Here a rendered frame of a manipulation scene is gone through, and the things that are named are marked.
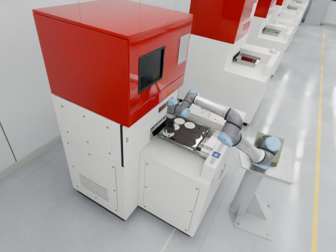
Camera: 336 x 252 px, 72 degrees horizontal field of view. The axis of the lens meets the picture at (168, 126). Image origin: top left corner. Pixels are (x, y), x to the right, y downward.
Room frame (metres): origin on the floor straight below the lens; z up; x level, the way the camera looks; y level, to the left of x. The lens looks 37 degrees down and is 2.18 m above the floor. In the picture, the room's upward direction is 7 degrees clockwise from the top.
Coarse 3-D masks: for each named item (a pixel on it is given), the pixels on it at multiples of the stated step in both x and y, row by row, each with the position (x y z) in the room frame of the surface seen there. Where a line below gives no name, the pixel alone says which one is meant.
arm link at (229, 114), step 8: (192, 96) 1.55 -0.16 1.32; (200, 96) 1.55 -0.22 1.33; (200, 104) 1.50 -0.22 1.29; (208, 104) 1.47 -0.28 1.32; (216, 104) 1.47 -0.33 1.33; (216, 112) 1.43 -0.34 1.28; (224, 112) 1.40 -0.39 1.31; (232, 112) 1.38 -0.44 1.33; (232, 120) 1.33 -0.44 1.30; (240, 120) 1.33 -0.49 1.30
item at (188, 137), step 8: (184, 120) 1.83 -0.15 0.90; (184, 128) 1.70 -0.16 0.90; (192, 128) 1.72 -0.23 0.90; (200, 128) 1.73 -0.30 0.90; (208, 128) 1.74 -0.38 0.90; (176, 136) 1.57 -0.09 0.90; (184, 136) 1.59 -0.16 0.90; (192, 136) 1.60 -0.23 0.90; (200, 136) 1.61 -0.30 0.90; (184, 144) 1.48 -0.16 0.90; (192, 144) 1.49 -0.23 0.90
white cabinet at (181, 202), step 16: (144, 160) 1.38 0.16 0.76; (224, 160) 1.53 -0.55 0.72; (144, 176) 1.38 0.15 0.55; (160, 176) 1.30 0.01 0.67; (176, 176) 1.25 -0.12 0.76; (144, 192) 1.37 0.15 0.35; (160, 192) 1.30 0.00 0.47; (176, 192) 1.23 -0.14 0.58; (192, 192) 1.18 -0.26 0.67; (208, 192) 1.20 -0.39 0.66; (144, 208) 1.37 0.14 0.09; (160, 208) 1.29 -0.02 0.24; (176, 208) 1.22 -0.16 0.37; (192, 208) 1.16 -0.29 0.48; (176, 224) 1.21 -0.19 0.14; (192, 224) 1.15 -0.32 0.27
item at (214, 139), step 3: (213, 135) 1.67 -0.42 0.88; (216, 135) 1.68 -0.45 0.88; (210, 138) 1.63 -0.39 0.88; (213, 138) 1.63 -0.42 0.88; (216, 138) 1.63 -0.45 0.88; (207, 141) 1.58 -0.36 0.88; (210, 141) 1.58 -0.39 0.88; (213, 141) 1.59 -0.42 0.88; (216, 141) 1.59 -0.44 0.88; (213, 144) 1.55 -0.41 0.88; (204, 147) 1.49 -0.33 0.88; (210, 150) 1.46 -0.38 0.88; (201, 153) 1.42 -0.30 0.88; (204, 156) 1.40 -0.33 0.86; (207, 156) 1.39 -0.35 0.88
